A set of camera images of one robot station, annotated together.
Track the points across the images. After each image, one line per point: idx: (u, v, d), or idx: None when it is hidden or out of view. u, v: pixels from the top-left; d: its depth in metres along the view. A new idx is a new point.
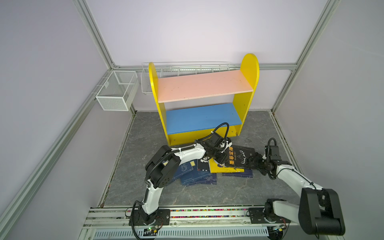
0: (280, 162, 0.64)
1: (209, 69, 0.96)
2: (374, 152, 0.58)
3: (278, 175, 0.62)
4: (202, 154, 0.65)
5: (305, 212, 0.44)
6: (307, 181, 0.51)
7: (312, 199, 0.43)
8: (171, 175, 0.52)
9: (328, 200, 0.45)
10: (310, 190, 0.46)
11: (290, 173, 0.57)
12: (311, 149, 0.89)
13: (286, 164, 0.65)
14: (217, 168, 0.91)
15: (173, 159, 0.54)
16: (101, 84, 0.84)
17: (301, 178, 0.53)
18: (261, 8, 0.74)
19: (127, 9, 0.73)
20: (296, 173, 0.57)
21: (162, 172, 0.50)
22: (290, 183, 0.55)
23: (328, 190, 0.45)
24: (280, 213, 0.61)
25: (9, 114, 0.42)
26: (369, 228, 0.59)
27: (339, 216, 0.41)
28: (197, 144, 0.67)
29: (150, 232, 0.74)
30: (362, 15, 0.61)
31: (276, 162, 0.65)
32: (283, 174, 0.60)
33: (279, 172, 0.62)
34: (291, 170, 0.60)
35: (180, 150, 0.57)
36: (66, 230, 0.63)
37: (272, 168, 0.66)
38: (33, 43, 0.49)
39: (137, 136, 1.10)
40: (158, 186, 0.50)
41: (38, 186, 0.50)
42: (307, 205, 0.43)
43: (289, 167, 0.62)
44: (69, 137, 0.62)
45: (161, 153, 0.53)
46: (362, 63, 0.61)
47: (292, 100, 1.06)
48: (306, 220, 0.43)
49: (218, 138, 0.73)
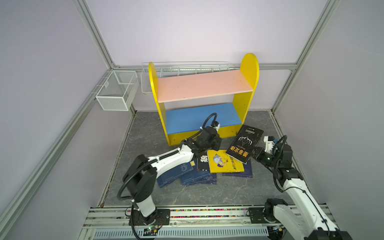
0: (291, 173, 0.59)
1: (209, 69, 0.96)
2: (374, 152, 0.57)
3: (285, 189, 0.57)
4: (190, 157, 0.58)
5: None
6: (319, 217, 0.45)
7: None
8: (150, 186, 0.46)
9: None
10: (321, 233, 0.41)
11: (301, 197, 0.50)
12: (311, 149, 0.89)
13: (297, 176, 0.58)
14: (216, 168, 0.91)
15: (149, 171, 0.45)
16: (101, 84, 0.84)
17: (312, 206, 0.47)
18: (261, 8, 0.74)
19: (127, 9, 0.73)
20: (306, 198, 0.50)
21: (140, 185, 0.44)
22: (297, 203, 0.51)
23: (342, 234, 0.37)
24: (280, 219, 0.61)
25: (9, 114, 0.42)
26: (368, 228, 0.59)
27: None
28: (181, 147, 0.58)
29: (150, 232, 0.74)
30: (361, 15, 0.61)
31: (287, 172, 0.59)
32: (291, 192, 0.54)
33: (286, 188, 0.56)
34: (302, 191, 0.52)
35: (158, 160, 0.50)
36: (66, 229, 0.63)
37: (281, 177, 0.59)
38: (33, 44, 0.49)
39: (137, 136, 1.10)
40: (139, 199, 0.46)
41: (39, 185, 0.50)
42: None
43: (300, 186, 0.54)
44: (69, 137, 0.62)
45: (135, 164, 0.46)
46: (362, 63, 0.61)
47: (292, 99, 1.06)
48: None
49: (208, 135, 0.62)
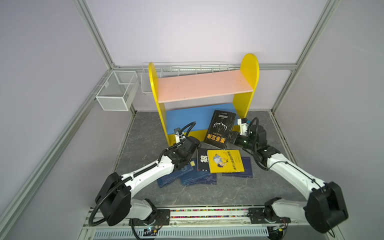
0: (270, 152, 0.61)
1: (209, 69, 0.96)
2: (373, 152, 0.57)
3: (270, 167, 0.58)
4: (170, 169, 0.55)
5: (316, 212, 0.42)
6: (308, 179, 0.47)
7: (322, 201, 0.41)
8: (125, 208, 0.44)
9: (331, 192, 0.44)
10: (317, 192, 0.43)
11: (287, 169, 0.52)
12: (310, 149, 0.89)
13: (275, 151, 0.61)
14: (216, 169, 0.91)
15: (122, 192, 0.41)
16: (101, 85, 0.83)
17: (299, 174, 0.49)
18: (261, 7, 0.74)
19: (127, 9, 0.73)
20: (291, 168, 0.52)
21: (113, 207, 0.40)
22: (287, 176, 0.52)
23: (330, 185, 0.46)
24: (282, 213, 0.61)
25: (9, 113, 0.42)
26: (368, 228, 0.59)
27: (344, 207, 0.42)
28: (159, 161, 0.54)
29: (150, 232, 0.74)
30: (361, 15, 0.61)
31: (266, 152, 0.61)
32: (277, 168, 0.55)
33: (271, 165, 0.57)
34: (285, 162, 0.55)
35: (133, 178, 0.46)
36: (67, 229, 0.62)
37: (262, 158, 0.61)
38: (33, 44, 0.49)
39: (137, 136, 1.10)
40: (113, 222, 0.43)
41: (39, 185, 0.50)
42: (317, 207, 0.41)
43: (281, 158, 0.57)
44: (69, 137, 0.62)
45: (108, 184, 0.42)
46: (362, 63, 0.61)
47: (292, 99, 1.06)
48: (318, 218, 0.41)
49: (191, 144, 0.61)
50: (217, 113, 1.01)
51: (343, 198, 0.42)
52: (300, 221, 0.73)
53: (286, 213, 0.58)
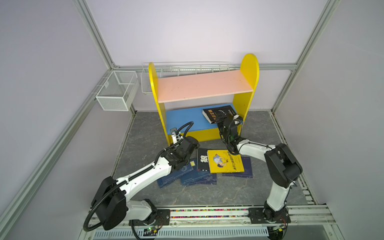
0: (238, 140, 0.74)
1: (209, 69, 0.96)
2: (373, 152, 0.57)
3: (240, 152, 0.68)
4: (168, 170, 0.54)
5: (274, 171, 0.50)
6: (264, 146, 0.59)
7: (274, 157, 0.51)
8: (122, 212, 0.43)
9: (283, 152, 0.52)
10: (269, 151, 0.55)
11: (250, 146, 0.64)
12: (310, 148, 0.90)
13: (243, 139, 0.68)
14: (217, 169, 0.91)
15: (117, 196, 0.41)
16: (101, 85, 0.83)
17: (258, 146, 0.61)
18: (262, 8, 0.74)
19: (127, 9, 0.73)
20: (251, 144, 0.65)
21: (108, 212, 0.40)
22: (253, 154, 0.62)
23: (280, 145, 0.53)
24: (275, 203, 0.62)
25: (9, 113, 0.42)
26: (369, 228, 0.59)
27: (295, 160, 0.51)
28: (156, 164, 0.53)
29: (150, 232, 0.74)
30: (361, 15, 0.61)
31: (234, 142, 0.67)
32: (243, 150, 0.67)
33: (240, 149, 0.68)
34: (247, 142, 0.69)
35: (128, 181, 0.45)
36: (67, 229, 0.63)
37: (233, 148, 0.72)
38: (33, 44, 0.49)
39: (137, 136, 1.10)
40: (109, 227, 0.43)
41: (39, 185, 0.50)
42: (272, 165, 0.50)
43: (244, 140, 0.72)
44: (69, 137, 0.62)
45: (103, 188, 0.42)
46: (361, 63, 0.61)
47: (292, 100, 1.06)
48: (279, 177, 0.50)
49: (188, 146, 0.59)
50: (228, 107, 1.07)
51: (292, 154, 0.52)
52: (299, 221, 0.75)
53: (277, 199, 0.60)
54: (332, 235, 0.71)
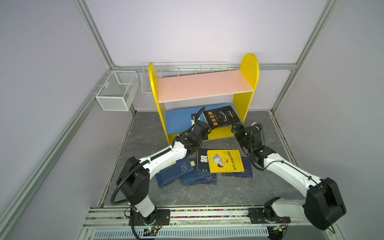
0: (265, 152, 0.62)
1: (209, 69, 0.96)
2: (373, 152, 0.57)
3: (269, 168, 0.58)
4: (183, 153, 0.57)
5: (315, 210, 0.42)
6: (305, 176, 0.48)
7: (319, 198, 0.41)
8: (144, 188, 0.46)
9: (328, 189, 0.45)
10: (314, 189, 0.44)
11: (285, 169, 0.52)
12: (310, 148, 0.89)
13: (272, 152, 0.61)
14: (217, 168, 0.91)
15: (141, 173, 0.44)
16: (101, 84, 0.84)
17: (297, 173, 0.50)
18: (261, 8, 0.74)
19: (127, 10, 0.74)
20: (287, 167, 0.53)
21: (134, 188, 0.43)
22: (286, 177, 0.51)
23: (327, 182, 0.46)
24: (281, 212, 0.61)
25: (9, 113, 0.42)
26: (369, 229, 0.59)
27: (341, 202, 0.43)
28: (173, 145, 0.56)
29: (150, 232, 0.74)
30: (361, 15, 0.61)
31: (261, 153, 0.62)
32: (273, 167, 0.56)
33: (268, 166, 0.58)
34: (280, 162, 0.55)
35: (150, 160, 0.48)
36: (67, 230, 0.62)
37: (258, 160, 0.61)
38: (33, 44, 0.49)
39: (137, 136, 1.10)
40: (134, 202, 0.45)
41: (39, 185, 0.50)
42: (316, 205, 0.41)
43: (277, 158, 0.57)
44: (69, 137, 0.62)
45: (128, 167, 0.45)
46: (361, 63, 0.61)
47: (292, 100, 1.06)
48: (317, 217, 0.42)
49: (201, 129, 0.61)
50: (228, 108, 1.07)
51: (340, 194, 0.43)
52: (299, 221, 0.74)
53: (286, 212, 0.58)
54: (332, 235, 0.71)
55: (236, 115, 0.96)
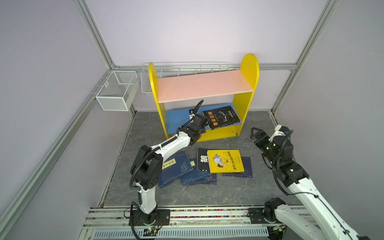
0: (297, 172, 0.51)
1: (209, 69, 0.96)
2: (373, 152, 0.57)
3: (295, 193, 0.50)
4: (188, 141, 0.62)
5: None
6: (341, 228, 0.41)
7: None
8: (159, 173, 0.51)
9: None
10: None
11: (318, 208, 0.44)
12: (310, 148, 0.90)
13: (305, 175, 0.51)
14: (217, 168, 0.91)
15: (155, 157, 0.48)
16: (101, 84, 0.84)
17: (332, 218, 0.42)
18: (261, 8, 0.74)
19: (127, 10, 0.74)
20: (322, 207, 0.44)
21: (150, 172, 0.48)
22: (312, 212, 0.46)
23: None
24: (283, 221, 0.61)
25: (9, 113, 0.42)
26: (369, 229, 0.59)
27: None
28: (179, 133, 0.63)
29: (150, 232, 0.74)
30: (361, 15, 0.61)
31: (292, 173, 0.51)
32: (301, 197, 0.48)
33: (296, 192, 0.49)
34: (314, 197, 0.46)
35: (161, 147, 0.53)
36: (67, 230, 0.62)
37: (284, 179, 0.51)
38: (32, 44, 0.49)
39: (137, 136, 1.10)
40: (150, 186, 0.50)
41: (39, 185, 0.50)
42: None
43: (311, 189, 0.48)
44: (69, 137, 0.62)
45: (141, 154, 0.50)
46: (361, 63, 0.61)
47: (292, 100, 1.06)
48: None
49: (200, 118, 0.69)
50: (228, 108, 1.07)
51: None
52: None
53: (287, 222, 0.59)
54: None
55: (236, 115, 0.96)
